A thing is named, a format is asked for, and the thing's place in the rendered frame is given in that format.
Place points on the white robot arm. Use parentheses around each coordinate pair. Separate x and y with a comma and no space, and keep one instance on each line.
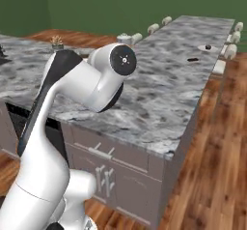
(45,163)

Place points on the dark chocolate bar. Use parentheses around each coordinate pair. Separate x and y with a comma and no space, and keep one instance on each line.
(193,59)

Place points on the white plate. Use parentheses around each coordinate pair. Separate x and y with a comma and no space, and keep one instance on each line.
(202,48)

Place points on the dark cupcake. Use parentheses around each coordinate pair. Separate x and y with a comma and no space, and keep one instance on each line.
(208,47)

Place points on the grey cabinet panel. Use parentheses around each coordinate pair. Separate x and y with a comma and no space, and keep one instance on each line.
(7,127)

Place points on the grey drawer front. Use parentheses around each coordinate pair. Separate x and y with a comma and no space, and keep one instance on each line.
(131,155)

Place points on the white stool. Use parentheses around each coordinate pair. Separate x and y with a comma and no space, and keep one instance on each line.
(235,37)
(166,20)
(219,67)
(137,38)
(123,39)
(230,51)
(153,28)
(239,26)

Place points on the grey cupboard door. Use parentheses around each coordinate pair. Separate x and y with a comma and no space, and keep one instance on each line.
(135,192)
(83,164)

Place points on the black dishwasher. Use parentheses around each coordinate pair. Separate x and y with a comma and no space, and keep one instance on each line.
(53,134)

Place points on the small potted plant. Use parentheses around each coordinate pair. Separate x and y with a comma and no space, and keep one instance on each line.
(57,42)

